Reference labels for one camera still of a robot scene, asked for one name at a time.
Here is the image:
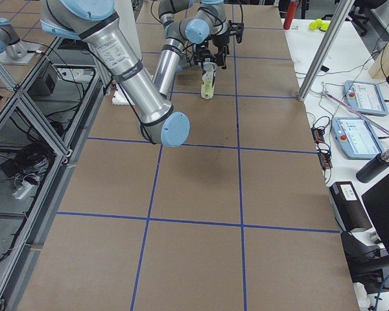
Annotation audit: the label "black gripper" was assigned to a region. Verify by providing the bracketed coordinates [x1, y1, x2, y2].
[212, 32, 230, 69]
[193, 43, 217, 68]

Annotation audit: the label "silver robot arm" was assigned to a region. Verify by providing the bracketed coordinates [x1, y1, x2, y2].
[41, 1, 229, 147]
[153, 1, 223, 97]

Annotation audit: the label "neighbouring robot arm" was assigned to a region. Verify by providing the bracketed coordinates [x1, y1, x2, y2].
[0, 17, 41, 65]

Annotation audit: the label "spare tennis balls on desk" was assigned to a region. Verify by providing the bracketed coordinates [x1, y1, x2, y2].
[309, 19, 330, 32]

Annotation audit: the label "grey usb hub left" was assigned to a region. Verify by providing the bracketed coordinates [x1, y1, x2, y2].
[311, 126, 325, 144]

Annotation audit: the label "grey usb hub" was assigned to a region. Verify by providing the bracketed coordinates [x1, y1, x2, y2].
[317, 150, 333, 171]
[311, 126, 325, 144]

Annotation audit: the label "grey usb hub right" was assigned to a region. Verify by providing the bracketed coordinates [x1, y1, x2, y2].
[317, 150, 333, 171]

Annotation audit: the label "blue teach pendant far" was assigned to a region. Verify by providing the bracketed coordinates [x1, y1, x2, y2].
[344, 80, 388, 117]

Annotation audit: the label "blue teach pendant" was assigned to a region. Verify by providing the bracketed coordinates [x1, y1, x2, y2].
[331, 117, 384, 160]
[344, 80, 388, 117]

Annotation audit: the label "blue teach pendant near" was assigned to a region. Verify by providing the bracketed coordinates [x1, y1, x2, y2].
[331, 117, 384, 160]

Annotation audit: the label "black water bottle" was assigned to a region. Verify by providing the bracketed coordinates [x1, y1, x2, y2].
[356, 149, 389, 183]

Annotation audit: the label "black power adapter box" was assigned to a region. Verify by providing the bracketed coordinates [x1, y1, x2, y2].
[329, 181, 372, 233]

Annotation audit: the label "black monitor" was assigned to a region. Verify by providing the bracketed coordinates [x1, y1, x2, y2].
[362, 174, 389, 251]

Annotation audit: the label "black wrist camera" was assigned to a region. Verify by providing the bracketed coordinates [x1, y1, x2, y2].
[228, 20, 244, 44]

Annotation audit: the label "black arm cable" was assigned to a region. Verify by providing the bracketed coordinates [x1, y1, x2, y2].
[148, 0, 245, 27]

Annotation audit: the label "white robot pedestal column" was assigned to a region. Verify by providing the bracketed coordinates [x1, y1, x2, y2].
[115, 0, 142, 59]

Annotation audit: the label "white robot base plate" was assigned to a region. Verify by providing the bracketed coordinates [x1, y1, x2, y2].
[112, 90, 133, 106]

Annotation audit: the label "aluminium frame post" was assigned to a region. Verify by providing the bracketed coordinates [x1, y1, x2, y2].
[297, 0, 355, 102]

